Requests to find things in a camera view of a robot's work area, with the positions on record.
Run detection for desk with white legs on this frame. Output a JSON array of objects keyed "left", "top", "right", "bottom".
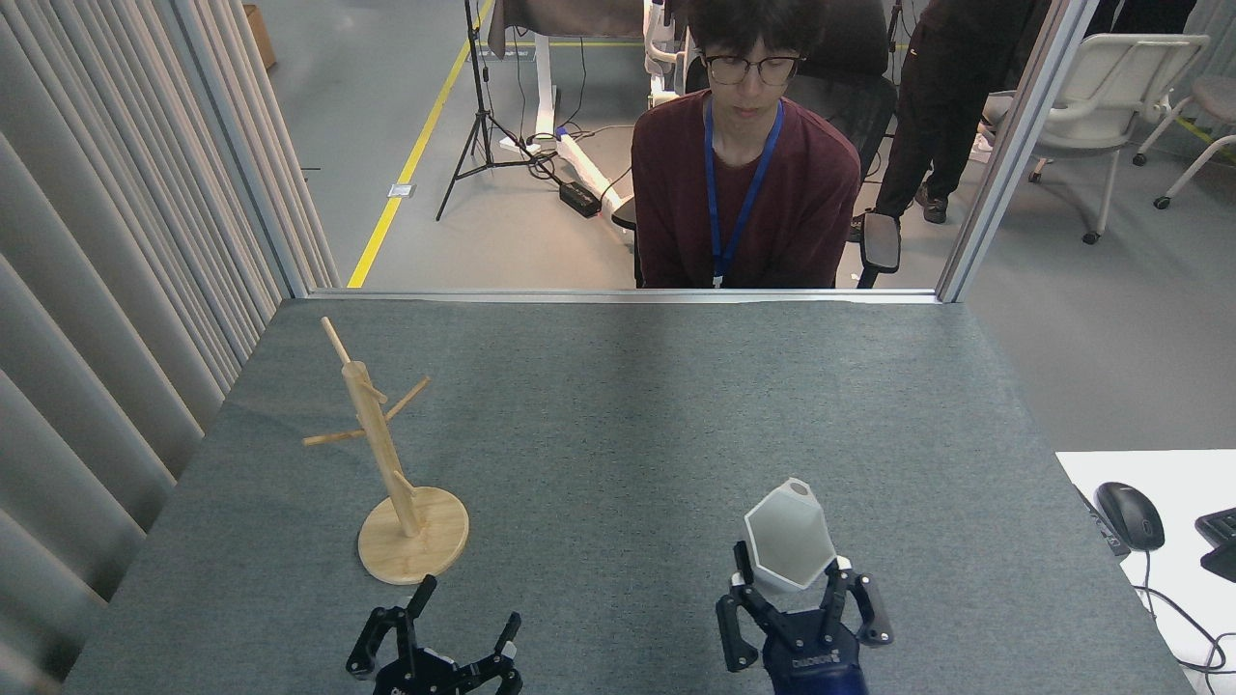
[{"left": 488, "top": 0, "right": 646, "bottom": 228}]

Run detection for white side table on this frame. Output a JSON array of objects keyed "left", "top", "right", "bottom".
[{"left": 1055, "top": 449, "right": 1236, "bottom": 695}]

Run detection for white hexagonal cup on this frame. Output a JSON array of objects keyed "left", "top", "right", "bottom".
[{"left": 744, "top": 477, "right": 837, "bottom": 592}]

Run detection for black glasses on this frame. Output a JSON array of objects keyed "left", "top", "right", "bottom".
[{"left": 703, "top": 53, "right": 805, "bottom": 88}]

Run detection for black office chair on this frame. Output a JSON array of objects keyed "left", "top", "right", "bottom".
[{"left": 610, "top": 0, "right": 902, "bottom": 289}]

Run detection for silver table rail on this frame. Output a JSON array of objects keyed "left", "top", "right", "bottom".
[{"left": 307, "top": 288, "right": 940, "bottom": 306}]

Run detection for black tripod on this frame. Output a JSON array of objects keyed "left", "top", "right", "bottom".
[{"left": 435, "top": 0, "right": 561, "bottom": 223}]

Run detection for wooden cup rack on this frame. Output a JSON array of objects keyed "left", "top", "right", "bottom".
[{"left": 301, "top": 317, "right": 470, "bottom": 586}]

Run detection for black computer mouse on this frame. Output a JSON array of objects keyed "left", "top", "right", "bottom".
[{"left": 1095, "top": 482, "right": 1166, "bottom": 553}]

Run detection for grey chair on wheels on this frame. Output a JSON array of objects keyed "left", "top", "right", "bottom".
[{"left": 1132, "top": 75, "right": 1236, "bottom": 210}]

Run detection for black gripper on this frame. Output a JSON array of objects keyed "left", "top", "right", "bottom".
[
  {"left": 346, "top": 575, "right": 522, "bottom": 695},
  {"left": 716, "top": 541, "right": 894, "bottom": 695}
]

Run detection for black keyboard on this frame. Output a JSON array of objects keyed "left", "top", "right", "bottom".
[{"left": 1194, "top": 508, "right": 1236, "bottom": 584}]

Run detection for cardboard box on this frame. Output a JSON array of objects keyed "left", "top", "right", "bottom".
[{"left": 241, "top": 5, "right": 278, "bottom": 70}]

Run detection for silver frame post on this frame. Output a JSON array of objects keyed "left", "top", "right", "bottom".
[{"left": 935, "top": 0, "right": 1102, "bottom": 304}]

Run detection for beige curtain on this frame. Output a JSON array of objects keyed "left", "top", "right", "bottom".
[{"left": 0, "top": 0, "right": 341, "bottom": 695}]

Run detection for seated person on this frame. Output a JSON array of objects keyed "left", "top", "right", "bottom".
[{"left": 631, "top": 0, "right": 862, "bottom": 290}]

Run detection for white armchair on wheels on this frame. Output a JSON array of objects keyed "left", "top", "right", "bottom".
[{"left": 980, "top": 34, "right": 1210, "bottom": 245}]

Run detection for blue lanyard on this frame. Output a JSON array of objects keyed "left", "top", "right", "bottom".
[{"left": 702, "top": 95, "right": 786, "bottom": 289}]

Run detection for black mouse cable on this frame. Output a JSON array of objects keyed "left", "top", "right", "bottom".
[{"left": 1130, "top": 550, "right": 1236, "bottom": 677}]

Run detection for standing person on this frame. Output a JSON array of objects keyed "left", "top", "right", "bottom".
[{"left": 850, "top": 0, "right": 1053, "bottom": 242}]

